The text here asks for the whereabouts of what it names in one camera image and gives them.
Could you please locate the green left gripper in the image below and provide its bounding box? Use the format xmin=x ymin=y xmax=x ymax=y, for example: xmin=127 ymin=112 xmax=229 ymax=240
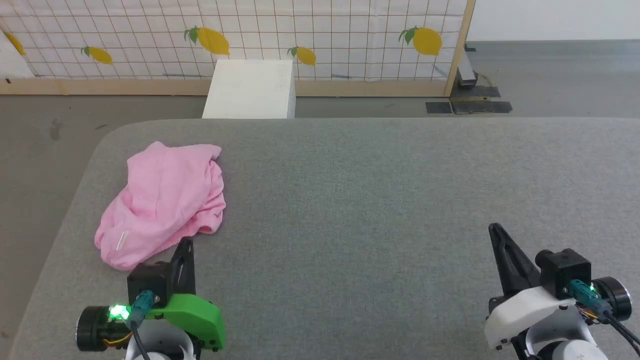
xmin=76 ymin=238 xmax=226 ymax=352

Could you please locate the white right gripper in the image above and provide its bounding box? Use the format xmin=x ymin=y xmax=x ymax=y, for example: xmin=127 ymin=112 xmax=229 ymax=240
xmin=484 ymin=224 xmax=632 ymax=349

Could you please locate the pink cloth garment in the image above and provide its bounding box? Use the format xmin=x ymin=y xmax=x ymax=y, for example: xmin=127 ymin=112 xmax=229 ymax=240
xmin=94 ymin=141 xmax=227 ymax=272

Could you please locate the large black tape patch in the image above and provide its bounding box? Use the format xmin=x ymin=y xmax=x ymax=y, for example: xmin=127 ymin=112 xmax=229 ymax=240
xmin=449 ymin=85 xmax=514 ymax=115

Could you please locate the grey fabric sofa cushion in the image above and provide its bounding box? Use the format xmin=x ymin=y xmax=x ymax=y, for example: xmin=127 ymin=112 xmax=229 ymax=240
xmin=7 ymin=117 xmax=640 ymax=360

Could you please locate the white box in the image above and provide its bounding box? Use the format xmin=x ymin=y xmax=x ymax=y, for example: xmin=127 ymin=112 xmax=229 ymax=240
xmin=202 ymin=59 xmax=297 ymax=120

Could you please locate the grey metal partition foot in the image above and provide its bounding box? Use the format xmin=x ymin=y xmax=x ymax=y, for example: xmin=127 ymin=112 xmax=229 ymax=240
xmin=457 ymin=44 xmax=480 ymax=89

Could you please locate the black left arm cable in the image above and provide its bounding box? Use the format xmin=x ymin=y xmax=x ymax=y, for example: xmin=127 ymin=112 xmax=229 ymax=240
xmin=131 ymin=320 xmax=152 ymax=360

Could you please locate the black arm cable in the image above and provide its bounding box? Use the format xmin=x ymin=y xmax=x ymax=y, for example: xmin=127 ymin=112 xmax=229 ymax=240
xmin=595 ymin=300 xmax=640 ymax=357
xmin=131 ymin=320 xmax=152 ymax=360

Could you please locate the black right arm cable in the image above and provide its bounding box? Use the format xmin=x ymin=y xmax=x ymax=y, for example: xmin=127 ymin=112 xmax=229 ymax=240
xmin=595 ymin=300 xmax=640 ymax=357

